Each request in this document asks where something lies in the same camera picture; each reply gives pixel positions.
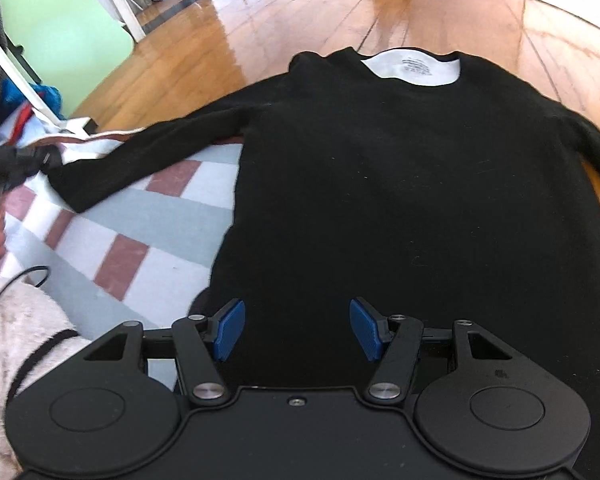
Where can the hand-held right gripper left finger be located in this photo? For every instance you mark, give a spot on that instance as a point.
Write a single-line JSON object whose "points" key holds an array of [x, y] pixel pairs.
{"points": [[229, 331]]}

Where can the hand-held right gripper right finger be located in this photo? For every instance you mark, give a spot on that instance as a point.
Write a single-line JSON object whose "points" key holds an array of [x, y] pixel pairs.
{"points": [[365, 329]]}

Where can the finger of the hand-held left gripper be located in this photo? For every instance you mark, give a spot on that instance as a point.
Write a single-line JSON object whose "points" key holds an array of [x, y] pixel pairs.
{"points": [[42, 159]]}

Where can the black long-sleeve sweater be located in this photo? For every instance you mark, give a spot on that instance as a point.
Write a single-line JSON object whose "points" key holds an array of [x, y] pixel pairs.
{"points": [[405, 200]]}

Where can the blue cloth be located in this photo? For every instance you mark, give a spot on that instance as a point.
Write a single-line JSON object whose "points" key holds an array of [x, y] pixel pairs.
{"points": [[40, 97]]}

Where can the white rack pole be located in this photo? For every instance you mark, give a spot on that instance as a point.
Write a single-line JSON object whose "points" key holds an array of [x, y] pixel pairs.
{"points": [[22, 80]]}

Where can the checkered blanket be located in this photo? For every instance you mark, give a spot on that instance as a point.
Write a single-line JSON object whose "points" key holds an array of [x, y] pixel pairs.
{"points": [[145, 240]]}

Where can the white door frame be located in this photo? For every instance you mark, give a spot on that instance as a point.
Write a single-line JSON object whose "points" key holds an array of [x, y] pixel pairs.
{"points": [[122, 5]]}

